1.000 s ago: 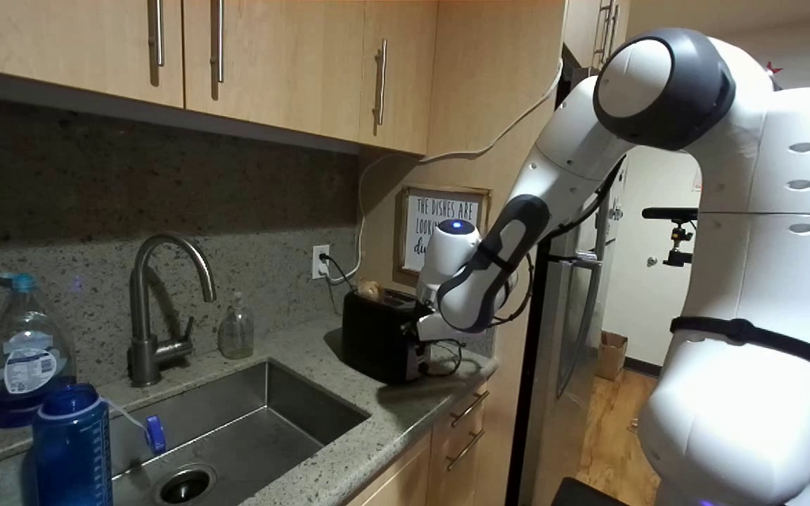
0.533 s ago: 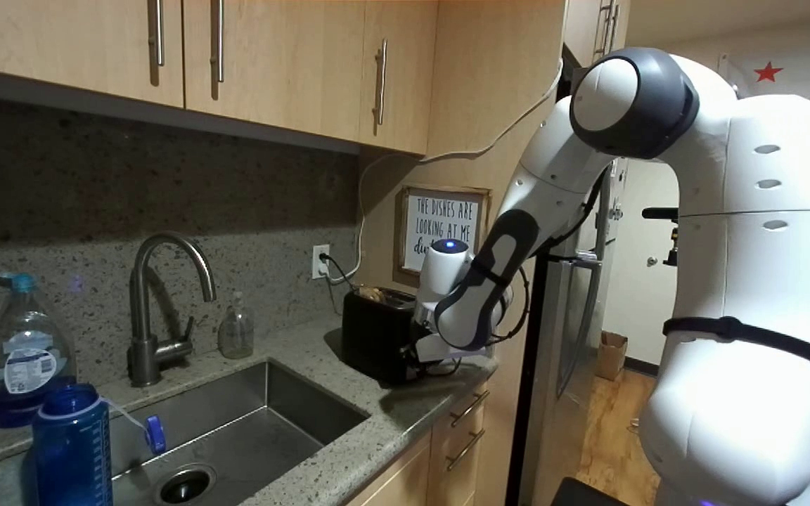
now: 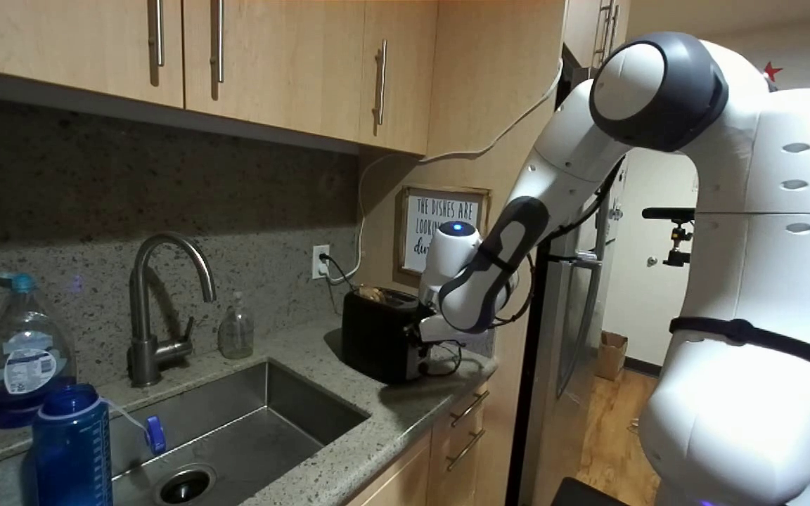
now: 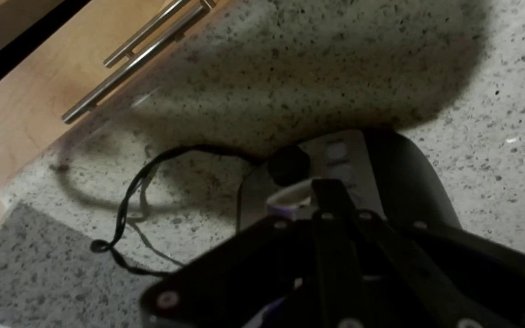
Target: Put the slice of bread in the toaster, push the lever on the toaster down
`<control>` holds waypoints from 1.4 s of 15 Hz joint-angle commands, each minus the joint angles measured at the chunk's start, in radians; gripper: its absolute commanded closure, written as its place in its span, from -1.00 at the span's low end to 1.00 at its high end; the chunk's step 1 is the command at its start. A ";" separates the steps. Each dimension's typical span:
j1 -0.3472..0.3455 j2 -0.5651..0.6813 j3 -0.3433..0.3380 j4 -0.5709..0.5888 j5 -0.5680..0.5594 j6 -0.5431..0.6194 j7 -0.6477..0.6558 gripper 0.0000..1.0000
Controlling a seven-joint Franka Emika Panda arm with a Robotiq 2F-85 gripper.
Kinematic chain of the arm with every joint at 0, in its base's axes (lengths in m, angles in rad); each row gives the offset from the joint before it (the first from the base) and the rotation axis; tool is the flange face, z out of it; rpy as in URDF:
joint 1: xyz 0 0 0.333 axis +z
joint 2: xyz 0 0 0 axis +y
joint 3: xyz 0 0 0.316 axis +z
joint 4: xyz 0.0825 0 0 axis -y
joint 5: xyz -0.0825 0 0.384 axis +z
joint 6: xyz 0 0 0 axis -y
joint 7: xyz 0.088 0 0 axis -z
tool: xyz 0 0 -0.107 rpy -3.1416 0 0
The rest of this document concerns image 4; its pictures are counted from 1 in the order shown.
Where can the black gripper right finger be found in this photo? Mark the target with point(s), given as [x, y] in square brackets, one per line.
[432, 279]

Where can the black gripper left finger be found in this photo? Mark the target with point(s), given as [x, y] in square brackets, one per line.
[244, 279]

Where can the black silver toaster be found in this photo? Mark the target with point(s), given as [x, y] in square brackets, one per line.
[408, 182]

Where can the light wood base cabinets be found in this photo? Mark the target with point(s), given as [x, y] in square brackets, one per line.
[18, 120]

